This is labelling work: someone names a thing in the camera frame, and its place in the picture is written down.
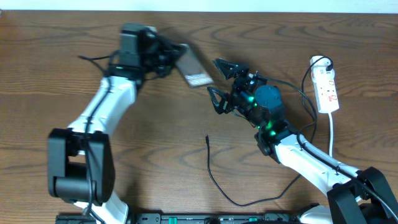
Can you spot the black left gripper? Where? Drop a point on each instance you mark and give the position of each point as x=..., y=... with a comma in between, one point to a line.
x=173, y=52

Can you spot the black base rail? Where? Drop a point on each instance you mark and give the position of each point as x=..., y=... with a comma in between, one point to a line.
x=156, y=218

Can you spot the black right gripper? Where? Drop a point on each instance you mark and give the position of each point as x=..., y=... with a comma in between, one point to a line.
x=240, y=71

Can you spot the white power strip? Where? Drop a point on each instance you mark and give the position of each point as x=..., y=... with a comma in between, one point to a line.
x=323, y=78

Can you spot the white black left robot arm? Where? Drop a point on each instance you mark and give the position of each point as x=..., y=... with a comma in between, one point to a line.
x=80, y=167

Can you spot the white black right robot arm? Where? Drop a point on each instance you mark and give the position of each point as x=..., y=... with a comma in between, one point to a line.
x=354, y=195

